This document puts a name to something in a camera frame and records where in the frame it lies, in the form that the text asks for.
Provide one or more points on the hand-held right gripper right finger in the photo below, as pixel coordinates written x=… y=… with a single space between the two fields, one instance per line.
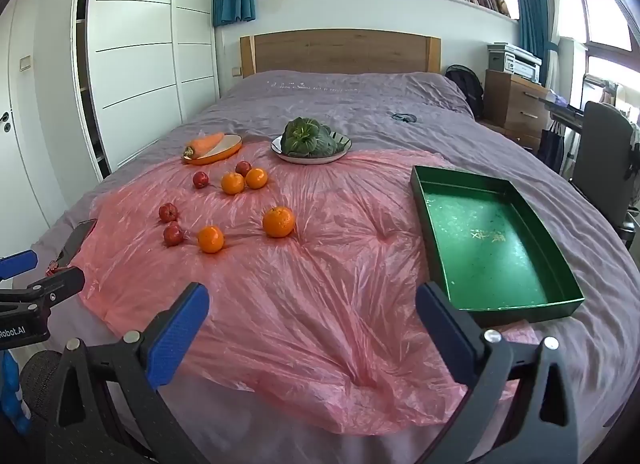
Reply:
x=445 y=334

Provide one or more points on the wooden nightstand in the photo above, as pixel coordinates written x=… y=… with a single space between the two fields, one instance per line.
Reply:
x=520 y=103

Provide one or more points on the pink plastic sheet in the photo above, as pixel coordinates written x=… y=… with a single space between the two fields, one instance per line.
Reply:
x=310 y=294

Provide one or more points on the white door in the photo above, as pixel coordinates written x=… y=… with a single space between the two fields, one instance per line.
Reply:
x=30 y=168

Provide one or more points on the large window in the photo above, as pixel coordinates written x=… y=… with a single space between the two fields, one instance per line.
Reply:
x=605 y=13

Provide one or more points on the blue plastic object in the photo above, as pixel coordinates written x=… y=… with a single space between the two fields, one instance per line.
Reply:
x=12 y=394

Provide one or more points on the dark bag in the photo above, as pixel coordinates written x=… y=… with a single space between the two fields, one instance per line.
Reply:
x=550 y=148

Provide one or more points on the orange oval plate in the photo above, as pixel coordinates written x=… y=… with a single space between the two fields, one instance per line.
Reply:
x=225 y=149

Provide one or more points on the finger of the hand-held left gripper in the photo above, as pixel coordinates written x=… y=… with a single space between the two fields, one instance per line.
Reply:
x=17 y=264
x=60 y=284

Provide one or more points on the green bok choy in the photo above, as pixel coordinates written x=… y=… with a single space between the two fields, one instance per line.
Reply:
x=305 y=138

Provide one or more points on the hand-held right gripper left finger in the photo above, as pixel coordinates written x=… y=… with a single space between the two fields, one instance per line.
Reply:
x=180 y=334

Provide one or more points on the black mesh chair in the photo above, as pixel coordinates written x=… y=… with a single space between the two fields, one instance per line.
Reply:
x=37 y=374

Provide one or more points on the white printer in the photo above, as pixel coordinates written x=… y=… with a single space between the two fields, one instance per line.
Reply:
x=515 y=61

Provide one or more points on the green rectangular tray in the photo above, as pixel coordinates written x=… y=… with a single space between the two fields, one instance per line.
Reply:
x=480 y=244

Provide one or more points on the grey chair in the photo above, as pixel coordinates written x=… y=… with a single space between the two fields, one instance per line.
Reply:
x=605 y=153

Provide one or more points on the carrot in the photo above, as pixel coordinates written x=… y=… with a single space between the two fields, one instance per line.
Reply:
x=205 y=143

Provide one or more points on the desk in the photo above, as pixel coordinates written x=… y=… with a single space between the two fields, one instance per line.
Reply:
x=565 y=113

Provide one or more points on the orange mandarin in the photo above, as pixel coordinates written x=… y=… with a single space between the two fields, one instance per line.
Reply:
x=232 y=182
x=256 y=177
x=210 y=239
x=278 y=221

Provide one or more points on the white wardrobe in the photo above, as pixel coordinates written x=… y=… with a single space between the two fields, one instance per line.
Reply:
x=135 y=68

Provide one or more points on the black backpack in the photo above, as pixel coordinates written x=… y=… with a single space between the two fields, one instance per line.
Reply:
x=465 y=88

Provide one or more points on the small red apple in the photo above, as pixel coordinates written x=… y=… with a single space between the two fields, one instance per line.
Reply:
x=243 y=168
x=173 y=234
x=200 y=179
x=168 y=213

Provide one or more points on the light switch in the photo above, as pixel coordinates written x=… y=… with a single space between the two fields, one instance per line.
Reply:
x=25 y=62

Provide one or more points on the wooden headboard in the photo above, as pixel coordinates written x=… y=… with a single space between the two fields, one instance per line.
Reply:
x=340 y=51

